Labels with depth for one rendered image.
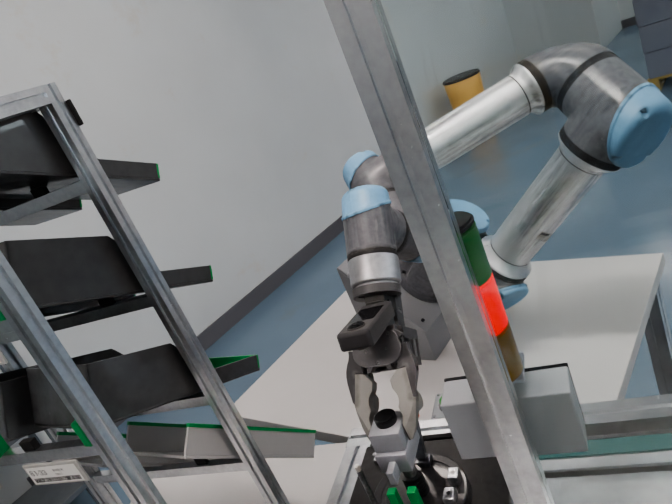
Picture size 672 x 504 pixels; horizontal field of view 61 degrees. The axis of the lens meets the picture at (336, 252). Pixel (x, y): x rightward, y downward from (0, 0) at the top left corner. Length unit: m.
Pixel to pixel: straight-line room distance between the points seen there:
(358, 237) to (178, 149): 3.47
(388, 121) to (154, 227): 3.65
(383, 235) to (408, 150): 0.41
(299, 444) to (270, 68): 4.28
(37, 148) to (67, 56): 3.31
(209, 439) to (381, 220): 0.39
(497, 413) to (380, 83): 0.30
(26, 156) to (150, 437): 0.45
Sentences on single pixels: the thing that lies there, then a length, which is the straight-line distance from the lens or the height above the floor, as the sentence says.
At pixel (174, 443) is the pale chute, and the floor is 1.14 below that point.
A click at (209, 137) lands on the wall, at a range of 4.42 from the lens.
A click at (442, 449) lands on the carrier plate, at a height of 0.97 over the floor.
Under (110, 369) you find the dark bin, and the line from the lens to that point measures 0.73.
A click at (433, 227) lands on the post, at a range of 0.44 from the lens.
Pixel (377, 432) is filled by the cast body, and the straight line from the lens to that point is 0.78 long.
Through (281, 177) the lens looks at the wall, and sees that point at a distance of 4.82.
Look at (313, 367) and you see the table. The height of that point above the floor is 0.86.
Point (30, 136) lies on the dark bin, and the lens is 0.72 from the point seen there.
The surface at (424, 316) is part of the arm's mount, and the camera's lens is 1.32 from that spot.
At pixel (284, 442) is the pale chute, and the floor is 1.06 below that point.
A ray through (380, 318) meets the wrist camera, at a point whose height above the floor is 1.24.
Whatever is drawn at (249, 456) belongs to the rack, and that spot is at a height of 1.13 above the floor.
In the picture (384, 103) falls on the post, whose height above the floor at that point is 1.53.
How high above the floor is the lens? 1.59
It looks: 19 degrees down
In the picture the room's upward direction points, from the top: 23 degrees counter-clockwise
